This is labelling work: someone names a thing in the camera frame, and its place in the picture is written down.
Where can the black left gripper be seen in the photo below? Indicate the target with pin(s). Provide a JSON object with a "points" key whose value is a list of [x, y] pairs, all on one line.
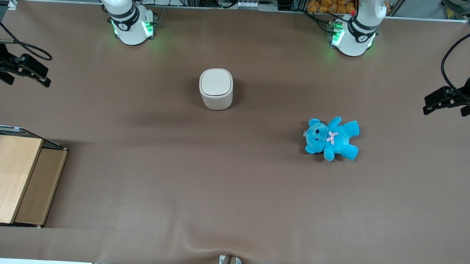
{"points": [[467, 95]]}

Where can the white trash can lid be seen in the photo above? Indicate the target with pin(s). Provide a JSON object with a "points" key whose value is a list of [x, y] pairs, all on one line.
{"points": [[216, 82]]}

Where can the white lidded trash bin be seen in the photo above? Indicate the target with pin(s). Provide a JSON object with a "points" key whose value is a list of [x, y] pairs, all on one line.
{"points": [[216, 103]]}

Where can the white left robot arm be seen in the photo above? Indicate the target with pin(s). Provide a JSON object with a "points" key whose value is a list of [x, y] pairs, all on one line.
{"points": [[352, 41]]}

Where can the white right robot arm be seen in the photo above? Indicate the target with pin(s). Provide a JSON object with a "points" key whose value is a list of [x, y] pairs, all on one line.
{"points": [[130, 29]]}

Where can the light wooden shelf board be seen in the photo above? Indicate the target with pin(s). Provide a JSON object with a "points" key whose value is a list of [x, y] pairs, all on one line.
{"points": [[3, 179]]}

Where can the dark wooden shelf board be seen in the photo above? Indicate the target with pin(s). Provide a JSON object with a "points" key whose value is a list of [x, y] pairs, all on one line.
{"points": [[40, 185]]}

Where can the blue teddy bear plush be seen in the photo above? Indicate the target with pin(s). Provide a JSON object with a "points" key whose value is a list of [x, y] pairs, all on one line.
{"points": [[336, 140]]}

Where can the orange plush toys pile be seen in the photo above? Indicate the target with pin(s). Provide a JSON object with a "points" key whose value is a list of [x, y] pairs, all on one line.
{"points": [[328, 3]]}

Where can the brown table cover cloth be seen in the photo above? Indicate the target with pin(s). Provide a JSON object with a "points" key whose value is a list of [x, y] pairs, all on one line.
{"points": [[231, 189]]}

